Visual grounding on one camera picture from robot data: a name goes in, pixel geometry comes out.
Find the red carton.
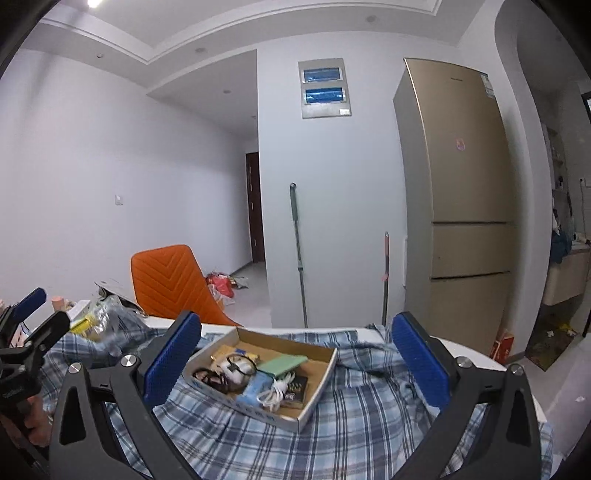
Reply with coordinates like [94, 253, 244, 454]
[490, 329, 515, 361]

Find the blue tissue pack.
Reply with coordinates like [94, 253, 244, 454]
[240, 376, 273, 407]

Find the dark wooden door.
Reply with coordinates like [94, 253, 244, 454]
[246, 151, 265, 264]

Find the red plastic bag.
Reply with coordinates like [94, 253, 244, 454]
[205, 272, 236, 305]

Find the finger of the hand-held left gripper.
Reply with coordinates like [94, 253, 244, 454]
[7, 287, 48, 322]
[0, 311, 70, 367]

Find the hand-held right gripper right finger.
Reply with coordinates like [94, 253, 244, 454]
[391, 311, 541, 480]

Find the black hair tie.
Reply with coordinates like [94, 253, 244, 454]
[228, 355, 258, 377]

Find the dark blue hanging cloth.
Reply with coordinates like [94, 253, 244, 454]
[551, 229, 573, 265]

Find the person's left hand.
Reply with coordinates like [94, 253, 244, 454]
[23, 399, 54, 448]

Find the shallow cardboard box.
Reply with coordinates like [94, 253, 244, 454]
[181, 327, 338, 433]

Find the blue plaid cloth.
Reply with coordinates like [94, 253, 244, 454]
[34, 323, 555, 480]

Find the clear plastic bag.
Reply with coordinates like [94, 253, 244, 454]
[69, 281, 148, 342]

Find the orange chair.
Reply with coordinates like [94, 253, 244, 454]
[130, 244, 243, 328]

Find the wall electrical panel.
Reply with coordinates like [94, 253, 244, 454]
[298, 58, 354, 120]

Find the beige cabinet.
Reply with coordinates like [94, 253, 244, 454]
[542, 244, 591, 305]

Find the gold refrigerator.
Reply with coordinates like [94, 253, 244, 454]
[392, 58, 518, 358]

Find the black small box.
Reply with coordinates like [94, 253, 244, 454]
[281, 375, 309, 407]

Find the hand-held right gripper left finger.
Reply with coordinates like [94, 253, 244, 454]
[48, 310, 202, 480]

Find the white cable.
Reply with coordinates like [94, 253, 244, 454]
[256, 371, 296, 411]

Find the green notebook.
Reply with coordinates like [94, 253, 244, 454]
[256, 353, 309, 376]

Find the dark floor mat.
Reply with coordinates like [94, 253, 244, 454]
[525, 314, 578, 372]

